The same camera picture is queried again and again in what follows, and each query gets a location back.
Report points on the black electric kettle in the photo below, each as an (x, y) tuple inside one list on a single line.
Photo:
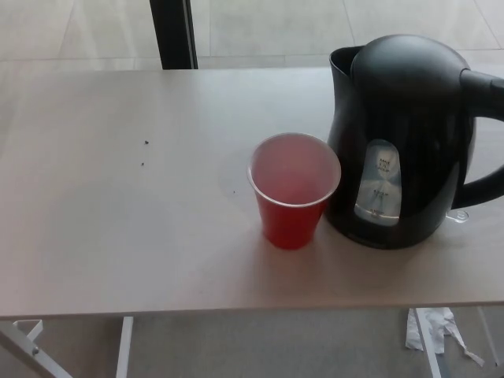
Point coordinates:
[(393, 118)]

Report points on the red plastic cup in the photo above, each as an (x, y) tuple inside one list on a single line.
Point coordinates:
[(291, 228)]

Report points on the white metal table leg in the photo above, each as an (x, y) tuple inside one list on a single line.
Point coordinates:
[(428, 342), (486, 323), (125, 346)]

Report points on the crumpled white paper scrap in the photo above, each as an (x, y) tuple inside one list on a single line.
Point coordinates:
[(411, 330)]

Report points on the white metal diagonal table brace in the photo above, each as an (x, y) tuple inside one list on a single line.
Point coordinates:
[(28, 351)]

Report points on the black window frame post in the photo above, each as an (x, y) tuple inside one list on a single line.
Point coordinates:
[(173, 31)]

